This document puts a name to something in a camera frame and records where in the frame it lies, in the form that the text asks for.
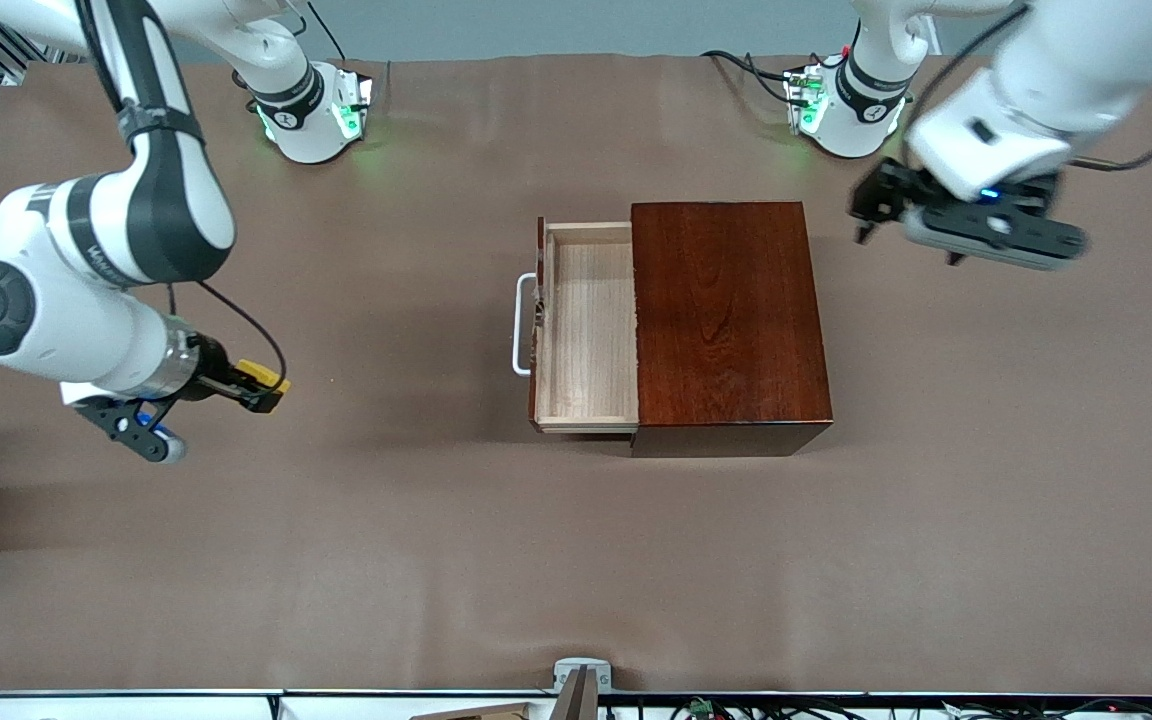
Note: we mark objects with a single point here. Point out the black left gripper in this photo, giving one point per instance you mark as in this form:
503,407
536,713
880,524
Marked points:
887,192

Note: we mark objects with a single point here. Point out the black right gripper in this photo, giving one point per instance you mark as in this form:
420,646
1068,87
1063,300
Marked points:
208,377

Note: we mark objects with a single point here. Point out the yellow block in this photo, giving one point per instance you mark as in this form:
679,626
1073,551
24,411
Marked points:
261,372

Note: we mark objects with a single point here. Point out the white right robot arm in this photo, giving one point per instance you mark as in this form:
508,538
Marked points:
86,250

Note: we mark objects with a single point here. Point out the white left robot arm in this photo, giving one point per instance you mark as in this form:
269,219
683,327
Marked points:
1066,60

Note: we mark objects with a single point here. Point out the dark brown wooden cabinet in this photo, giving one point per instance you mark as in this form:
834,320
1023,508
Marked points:
736,320

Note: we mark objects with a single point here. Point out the brown table cover sheet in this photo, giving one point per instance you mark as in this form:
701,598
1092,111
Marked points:
436,560

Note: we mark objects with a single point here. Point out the light wooden board piece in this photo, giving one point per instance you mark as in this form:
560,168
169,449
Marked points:
476,713

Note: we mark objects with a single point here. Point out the small green connector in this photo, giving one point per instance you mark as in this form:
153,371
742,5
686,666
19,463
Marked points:
702,708

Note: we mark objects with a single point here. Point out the grey metal camera bracket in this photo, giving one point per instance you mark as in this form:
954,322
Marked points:
581,675

